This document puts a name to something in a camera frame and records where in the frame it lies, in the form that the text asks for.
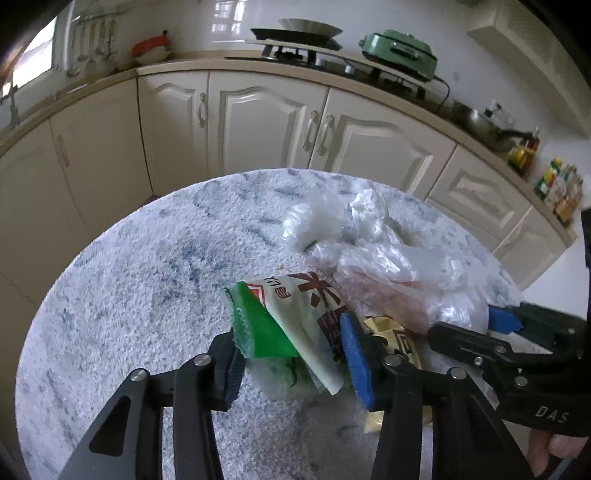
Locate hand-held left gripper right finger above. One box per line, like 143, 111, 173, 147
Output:
339, 311, 529, 480

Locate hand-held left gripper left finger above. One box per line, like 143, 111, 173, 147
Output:
58, 332, 247, 480

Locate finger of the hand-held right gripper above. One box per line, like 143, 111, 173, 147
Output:
488, 302, 587, 355
427, 320, 555, 394

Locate gold snack wrapper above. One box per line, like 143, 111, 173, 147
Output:
362, 315, 432, 435

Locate green white snack packet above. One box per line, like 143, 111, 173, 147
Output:
222, 271, 354, 397

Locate translucent white plastic bag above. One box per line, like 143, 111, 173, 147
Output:
323, 240, 491, 334

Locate person's right hand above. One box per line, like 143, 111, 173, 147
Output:
526, 427, 591, 478

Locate clear packet with reddish contents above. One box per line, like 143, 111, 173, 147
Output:
318, 268, 444, 334

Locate row of condiment bottles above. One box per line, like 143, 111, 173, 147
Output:
534, 157, 585, 224

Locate large red capped bottle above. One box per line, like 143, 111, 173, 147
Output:
509, 131, 541, 174

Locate steel pot with lid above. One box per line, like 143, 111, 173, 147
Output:
450, 100, 534, 153

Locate cream lower kitchen cabinets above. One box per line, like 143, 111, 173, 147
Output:
0, 69, 578, 393

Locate green electric cooker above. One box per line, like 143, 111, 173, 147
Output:
359, 28, 439, 83

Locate black gas stove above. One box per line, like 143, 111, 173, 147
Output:
224, 44, 439, 100

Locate black griddle pan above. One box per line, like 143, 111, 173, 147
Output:
250, 28, 345, 51

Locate steel wok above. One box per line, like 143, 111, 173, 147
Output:
278, 17, 343, 38

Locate kitchen window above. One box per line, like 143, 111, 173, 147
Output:
0, 14, 58, 100

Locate black power cable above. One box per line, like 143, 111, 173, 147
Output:
434, 76, 452, 114

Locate cream lattice wall cabinet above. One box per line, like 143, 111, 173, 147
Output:
467, 0, 583, 81

